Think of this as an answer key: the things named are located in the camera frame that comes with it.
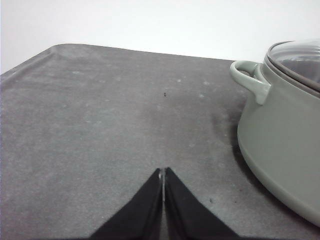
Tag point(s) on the grey table mat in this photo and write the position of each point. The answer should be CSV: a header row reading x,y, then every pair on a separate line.
x,y
83,129

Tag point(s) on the glass steamer lid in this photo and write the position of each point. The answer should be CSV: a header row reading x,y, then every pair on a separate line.
x,y
299,61

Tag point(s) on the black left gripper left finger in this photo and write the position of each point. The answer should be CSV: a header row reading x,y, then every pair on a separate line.
x,y
141,218

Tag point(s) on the green electric steamer pot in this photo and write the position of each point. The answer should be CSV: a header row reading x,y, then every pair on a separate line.
x,y
280,137

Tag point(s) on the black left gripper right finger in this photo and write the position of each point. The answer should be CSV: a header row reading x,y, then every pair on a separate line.
x,y
188,218

